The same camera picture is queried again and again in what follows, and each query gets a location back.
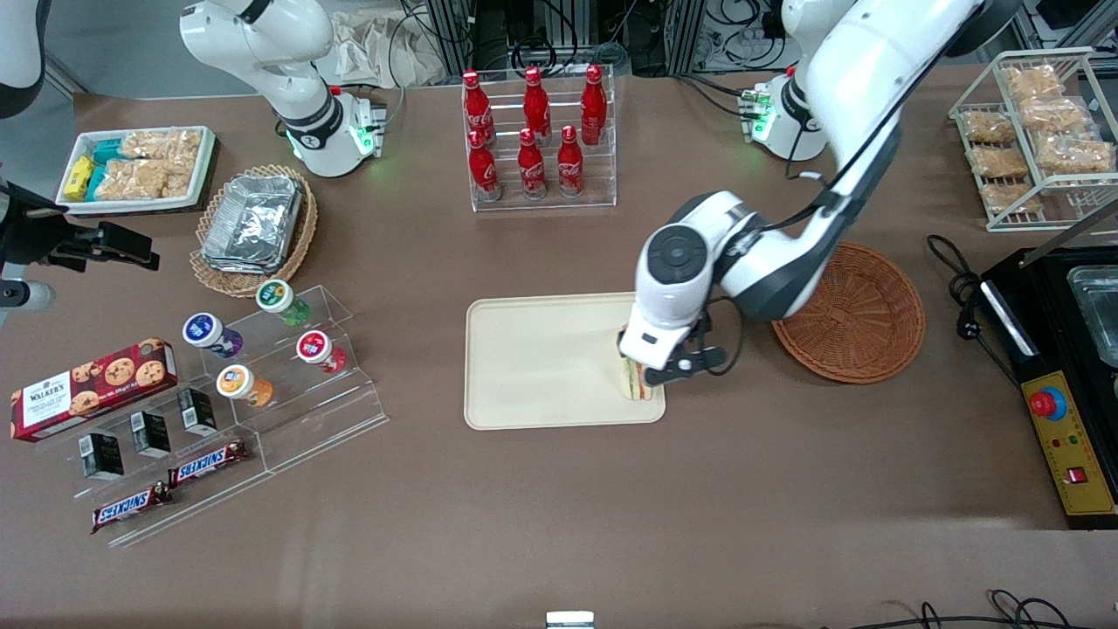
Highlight cream plastic tray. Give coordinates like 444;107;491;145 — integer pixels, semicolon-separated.
464;292;666;432

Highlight stack of foil trays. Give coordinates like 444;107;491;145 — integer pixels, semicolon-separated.
201;175;305;274

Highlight rice cracker packet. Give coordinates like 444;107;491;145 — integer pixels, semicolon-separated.
961;112;1018;146
980;180;1042;216
1003;66;1065;101
1035;138;1115;176
1020;96;1094;134
970;145;1030;180

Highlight grey metal bar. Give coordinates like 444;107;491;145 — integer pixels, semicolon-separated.
1018;199;1118;267

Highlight clear acrylic stepped display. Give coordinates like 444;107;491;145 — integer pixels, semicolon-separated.
48;284;390;550

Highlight green lid jar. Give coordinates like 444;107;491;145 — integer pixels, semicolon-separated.
256;279;311;327

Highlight triangular sandwich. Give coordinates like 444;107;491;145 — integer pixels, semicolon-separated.
621;356;655;402

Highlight rice crispy snack packet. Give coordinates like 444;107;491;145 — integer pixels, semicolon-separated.
121;129;204;162
94;159;167;200
162;157;200;198

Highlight yellow emergency stop box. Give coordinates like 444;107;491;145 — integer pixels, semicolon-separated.
1020;371;1118;518

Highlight metal pan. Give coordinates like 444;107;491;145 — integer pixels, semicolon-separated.
1067;266;1118;368

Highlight orange lid jar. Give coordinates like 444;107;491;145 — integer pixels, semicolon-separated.
216;364;273;409

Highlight light wicker basket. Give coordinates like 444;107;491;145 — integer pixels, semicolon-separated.
190;164;319;299

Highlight white rectangular snack tray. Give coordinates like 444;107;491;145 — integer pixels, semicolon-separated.
55;126;217;216

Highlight white wire rack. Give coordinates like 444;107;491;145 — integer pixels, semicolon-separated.
949;48;1118;233

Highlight blue lid purple jar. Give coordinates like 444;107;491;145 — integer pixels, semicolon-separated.
182;313;244;358

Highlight Snickers chocolate bar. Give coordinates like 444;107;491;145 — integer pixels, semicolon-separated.
168;439;250;488
91;482;173;535

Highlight yellow snack packet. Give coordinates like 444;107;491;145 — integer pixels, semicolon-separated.
63;156;95;202

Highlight red cola bottle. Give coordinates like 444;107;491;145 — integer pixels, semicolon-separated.
467;129;502;203
461;70;495;148
580;64;609;147
556;125;585;198
522;66;553;141
516;128;548;200

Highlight black cables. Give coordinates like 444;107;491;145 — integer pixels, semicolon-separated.
821;589;1086;629

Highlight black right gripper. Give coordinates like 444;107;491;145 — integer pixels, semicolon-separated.
0;186;161;271

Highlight red Walkers cookie box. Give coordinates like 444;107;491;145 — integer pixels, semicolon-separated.
10;338;178;443

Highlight small black box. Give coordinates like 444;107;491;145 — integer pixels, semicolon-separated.
79;432;125;481
129;411;172;460
176;388;217;438

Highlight aluminium frame post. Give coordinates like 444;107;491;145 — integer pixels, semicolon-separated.
424;0;477;79

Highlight black power cable with plug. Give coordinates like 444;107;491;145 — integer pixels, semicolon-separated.
926;234;1025;387

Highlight brown wicker basket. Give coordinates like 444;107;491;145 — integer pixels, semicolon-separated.
770;241;927;385

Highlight clear acrylic bottle rack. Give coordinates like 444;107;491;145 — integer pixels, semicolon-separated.
461;66;618;213

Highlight red lid jar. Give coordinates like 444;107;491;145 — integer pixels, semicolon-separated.
295;330;347;375

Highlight white crumpled cloth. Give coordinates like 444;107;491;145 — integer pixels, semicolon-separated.
328;9;446;88

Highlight black appliance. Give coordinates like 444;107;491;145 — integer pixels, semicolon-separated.
980;247;1118;530

